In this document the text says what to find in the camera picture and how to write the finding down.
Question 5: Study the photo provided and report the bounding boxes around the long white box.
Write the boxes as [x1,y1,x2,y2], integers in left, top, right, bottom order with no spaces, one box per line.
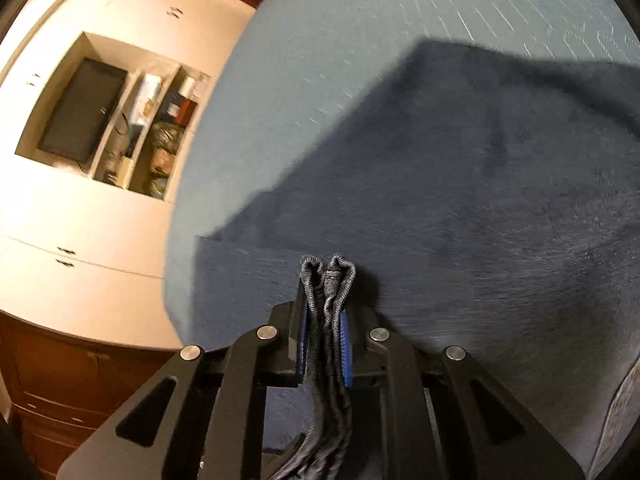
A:
[130,73,164,127]

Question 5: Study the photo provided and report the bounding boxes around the brown bag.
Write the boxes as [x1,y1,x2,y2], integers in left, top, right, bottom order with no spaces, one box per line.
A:
[149,147,179,176]

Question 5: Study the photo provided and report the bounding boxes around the blue quilted bed mattress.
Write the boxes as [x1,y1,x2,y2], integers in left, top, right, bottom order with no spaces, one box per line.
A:
[162,0,640,480]

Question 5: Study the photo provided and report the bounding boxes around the black television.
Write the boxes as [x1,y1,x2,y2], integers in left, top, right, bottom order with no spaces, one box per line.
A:
[37,57,129,167]

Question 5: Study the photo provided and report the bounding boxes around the brown wooden dresser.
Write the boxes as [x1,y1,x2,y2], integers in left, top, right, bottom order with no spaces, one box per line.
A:
[0,309,184,480]

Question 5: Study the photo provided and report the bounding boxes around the green bag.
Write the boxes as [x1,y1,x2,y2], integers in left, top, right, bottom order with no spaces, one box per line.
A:
[143,174,171,197]

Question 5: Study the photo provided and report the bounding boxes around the blue denim pants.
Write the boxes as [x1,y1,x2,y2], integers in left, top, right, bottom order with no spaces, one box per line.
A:
[195,38,640,480]

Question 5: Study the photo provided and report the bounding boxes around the white wardrobe cabinet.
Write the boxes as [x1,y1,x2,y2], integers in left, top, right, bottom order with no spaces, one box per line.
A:
[0,0,267,352]

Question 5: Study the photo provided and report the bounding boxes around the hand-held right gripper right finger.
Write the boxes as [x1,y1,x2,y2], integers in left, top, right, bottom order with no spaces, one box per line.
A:
[340,309,586,480]

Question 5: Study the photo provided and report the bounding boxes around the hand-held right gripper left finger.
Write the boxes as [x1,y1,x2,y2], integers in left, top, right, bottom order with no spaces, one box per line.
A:
[55,280,307,480]

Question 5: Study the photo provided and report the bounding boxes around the brown wooden box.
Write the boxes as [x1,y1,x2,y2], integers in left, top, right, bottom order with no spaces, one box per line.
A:
[175,97,199,127]

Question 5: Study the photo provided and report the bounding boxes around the clear plastic bag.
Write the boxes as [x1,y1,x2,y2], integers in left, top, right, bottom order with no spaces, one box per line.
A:
[150,120,187,154]

